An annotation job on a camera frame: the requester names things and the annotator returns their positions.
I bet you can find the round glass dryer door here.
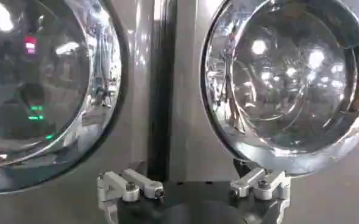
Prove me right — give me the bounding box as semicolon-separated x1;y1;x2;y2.
0;0;130;195
199;0;359;177

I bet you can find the grey dryer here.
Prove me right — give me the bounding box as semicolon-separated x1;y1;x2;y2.
0;0;155;224
169;0;359;224

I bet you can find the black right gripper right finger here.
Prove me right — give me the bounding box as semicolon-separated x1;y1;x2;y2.
229;159;291;224

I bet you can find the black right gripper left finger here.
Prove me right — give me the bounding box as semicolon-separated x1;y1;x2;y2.
96;160;165;224

